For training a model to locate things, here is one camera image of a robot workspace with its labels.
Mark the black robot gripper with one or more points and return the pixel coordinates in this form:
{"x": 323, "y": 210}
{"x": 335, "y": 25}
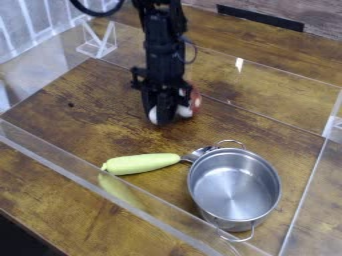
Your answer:
{"x": 160, "y": 79}

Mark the red and white toy mushroom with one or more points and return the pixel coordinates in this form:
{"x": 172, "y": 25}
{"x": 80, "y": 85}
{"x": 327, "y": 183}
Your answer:
{"x": 191, "y": 103}

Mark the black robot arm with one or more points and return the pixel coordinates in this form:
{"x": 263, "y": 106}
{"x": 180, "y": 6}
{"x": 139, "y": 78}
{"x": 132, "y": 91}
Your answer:
{"x": 163, "y": 21}

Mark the silver steel pot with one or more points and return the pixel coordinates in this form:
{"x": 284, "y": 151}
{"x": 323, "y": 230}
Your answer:
{"x": 235, "y": 188}

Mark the black strip on table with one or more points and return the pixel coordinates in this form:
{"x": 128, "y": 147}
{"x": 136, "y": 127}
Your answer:
{"x": 260, "y": 18}

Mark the clear acrylic front barrier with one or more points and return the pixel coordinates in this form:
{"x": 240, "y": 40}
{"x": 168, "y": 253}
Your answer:
{"x": 89, "y": 213}

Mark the clear acrylic triangular bracket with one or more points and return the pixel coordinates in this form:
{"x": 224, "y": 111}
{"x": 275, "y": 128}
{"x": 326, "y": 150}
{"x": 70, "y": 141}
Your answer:
{"x": 96, "y": 47}

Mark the spoon with green handle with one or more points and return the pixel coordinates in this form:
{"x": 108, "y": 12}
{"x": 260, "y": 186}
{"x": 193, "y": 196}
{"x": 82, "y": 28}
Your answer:
{"x": 133, "y": 164}

